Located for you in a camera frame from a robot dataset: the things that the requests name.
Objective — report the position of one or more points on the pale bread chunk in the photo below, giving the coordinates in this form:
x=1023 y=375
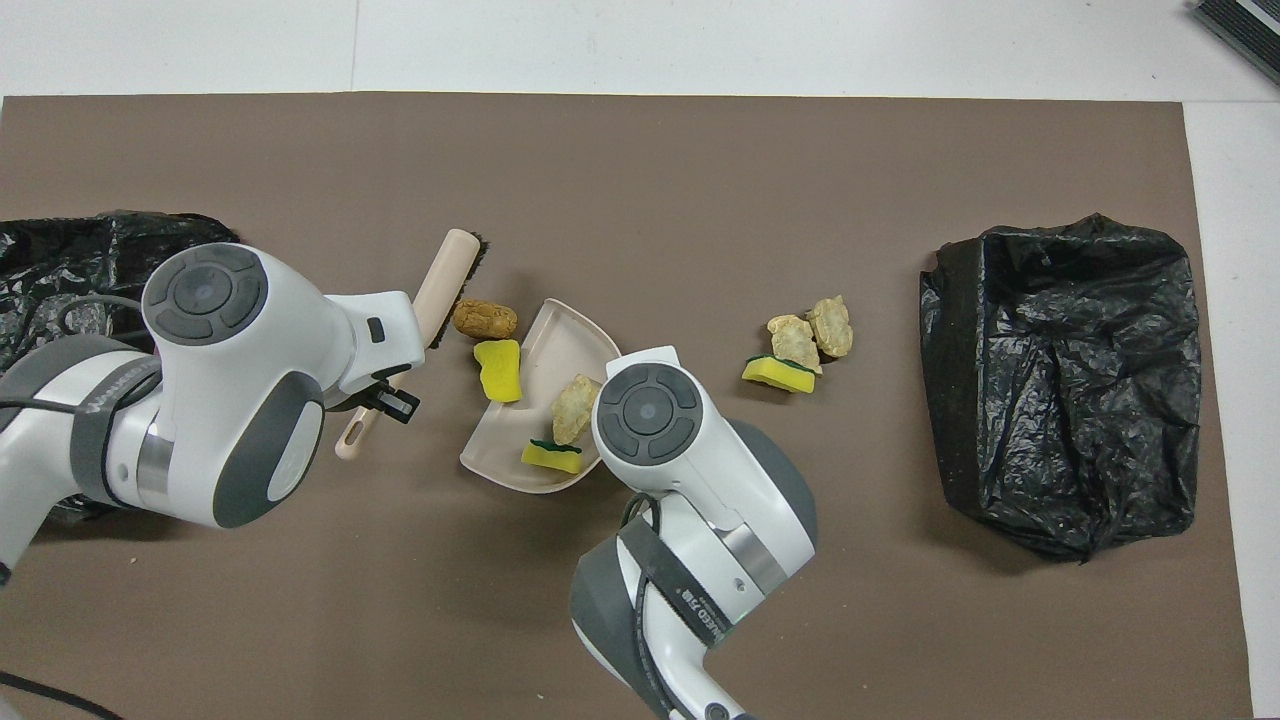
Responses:
x=795 y=343
x=831 y=326

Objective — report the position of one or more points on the black bag lined bin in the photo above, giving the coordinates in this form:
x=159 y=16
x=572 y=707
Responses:
x=1070 y=400
x=60 y=260

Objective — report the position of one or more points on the black ribbed object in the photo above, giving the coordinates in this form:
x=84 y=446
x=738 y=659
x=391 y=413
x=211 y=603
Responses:
x=1245 y=30

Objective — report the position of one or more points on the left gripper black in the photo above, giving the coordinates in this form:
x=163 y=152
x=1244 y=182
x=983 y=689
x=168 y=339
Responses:
x=398 y=405

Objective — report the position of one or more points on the beige plastic dustpan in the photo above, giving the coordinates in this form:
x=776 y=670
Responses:
x=540 y=350

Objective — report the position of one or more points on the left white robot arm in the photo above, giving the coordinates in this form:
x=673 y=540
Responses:
x=230 y=400

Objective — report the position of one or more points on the striped pale bread piece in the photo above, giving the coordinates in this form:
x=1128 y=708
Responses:
x=575 y=410

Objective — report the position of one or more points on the brown table mat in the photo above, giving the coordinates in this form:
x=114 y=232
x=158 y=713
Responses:
x=640 y=180

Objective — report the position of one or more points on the large yellow green sponge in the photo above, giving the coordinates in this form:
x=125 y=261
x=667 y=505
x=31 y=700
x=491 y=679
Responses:
x=780 y=374

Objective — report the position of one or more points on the brown bread roll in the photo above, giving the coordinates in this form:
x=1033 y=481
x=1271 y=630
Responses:
x=485 y=320

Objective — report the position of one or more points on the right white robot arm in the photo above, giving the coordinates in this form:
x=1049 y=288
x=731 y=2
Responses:
x=700 y=470

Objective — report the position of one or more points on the small yellow green sponge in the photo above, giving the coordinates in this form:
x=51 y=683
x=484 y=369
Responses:
x=552 y=458

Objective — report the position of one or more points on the plain yellow sponge wedge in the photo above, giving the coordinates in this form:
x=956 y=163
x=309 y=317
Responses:
x=498 y=370

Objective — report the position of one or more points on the beige hand brush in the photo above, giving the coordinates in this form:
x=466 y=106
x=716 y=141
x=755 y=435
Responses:
x=450 y=270

